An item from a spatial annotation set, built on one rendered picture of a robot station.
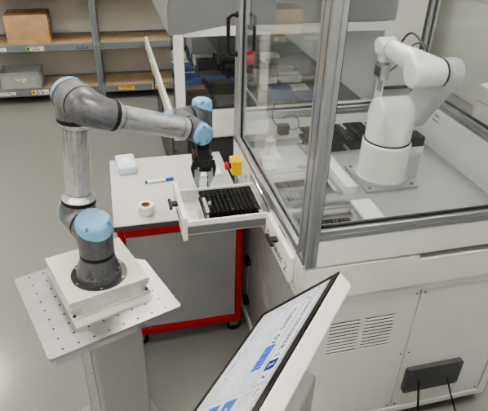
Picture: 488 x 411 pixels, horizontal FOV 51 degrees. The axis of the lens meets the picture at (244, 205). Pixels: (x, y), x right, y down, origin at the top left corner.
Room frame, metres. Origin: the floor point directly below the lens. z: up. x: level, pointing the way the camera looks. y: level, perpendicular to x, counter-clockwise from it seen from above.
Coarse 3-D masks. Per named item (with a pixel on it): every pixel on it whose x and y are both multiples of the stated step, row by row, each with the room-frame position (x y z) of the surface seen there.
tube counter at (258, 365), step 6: (276, 336) 0.86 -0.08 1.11; (270, 342) 0.84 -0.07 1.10; (276, 342) 0.82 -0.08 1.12; (270, 348) 0.81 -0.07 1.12; (264, 354) 0.80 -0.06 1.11; (258, 360) 0.79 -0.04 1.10; (264, 360) 0.77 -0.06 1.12; (258, 366) 0.76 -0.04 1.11; (252, 372) 0.76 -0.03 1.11; (258, 372) 0.74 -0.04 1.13; (246, 378) 0.74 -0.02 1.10; (252, 378) 0.72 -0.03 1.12; (246, 384) 0.72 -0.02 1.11; (240, 390) 0.71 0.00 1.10
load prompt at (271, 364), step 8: (304, 304) 0.93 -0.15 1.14; (312, 304) 0.90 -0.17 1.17; (304, 312) 0.88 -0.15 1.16; (296, 320) 0.87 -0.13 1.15; (288, 328) 0.86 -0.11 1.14; (296, 328) 0.83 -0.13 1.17; (288, 336) 0.81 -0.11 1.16; (280, 344) 0.80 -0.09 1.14; (288, 344) 0.77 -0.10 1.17; (280, 352) 0.76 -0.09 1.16; (272, 360) 0.75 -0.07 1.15; (264, 368) 0.74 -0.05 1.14; (272, 368) 0.72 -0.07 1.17; (264, 376) 0.70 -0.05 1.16; (256, 384) 0.69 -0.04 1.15
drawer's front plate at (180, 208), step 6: (174, 186) 1.85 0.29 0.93; (174, 192) 1.86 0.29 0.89; (180, 198) 1.75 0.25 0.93; (180, 204) 1.71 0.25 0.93; (180, 210) 1.66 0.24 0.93; (180, 216) 1.67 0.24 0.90; (186, 216) 1.62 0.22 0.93; (180, 222) 1.68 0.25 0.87; (186, 222) 1.62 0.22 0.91; (180, 228) 1.69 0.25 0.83; (186, 228) 1.62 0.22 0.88; (186, 234) 1.61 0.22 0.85; (186, 240) 1.61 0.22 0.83
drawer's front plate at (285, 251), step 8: (272, 216) 1.64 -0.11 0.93; (272, 224) 1.60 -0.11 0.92; (272, 232) 1.59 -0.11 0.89; (280, 232) 1.54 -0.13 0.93; (280, 240) 1.50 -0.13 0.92; (272, 248) 1.58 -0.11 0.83; (280, 248) 1.49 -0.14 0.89; (288, 248) 1.44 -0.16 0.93; (280, 256) 1.48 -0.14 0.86; (288, 256) 1.41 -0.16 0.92; (280, 264) 1.48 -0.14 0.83; (288, 264) 1.40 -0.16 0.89; (288, 272) 1.39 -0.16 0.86; (288, 280) 1.39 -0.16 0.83
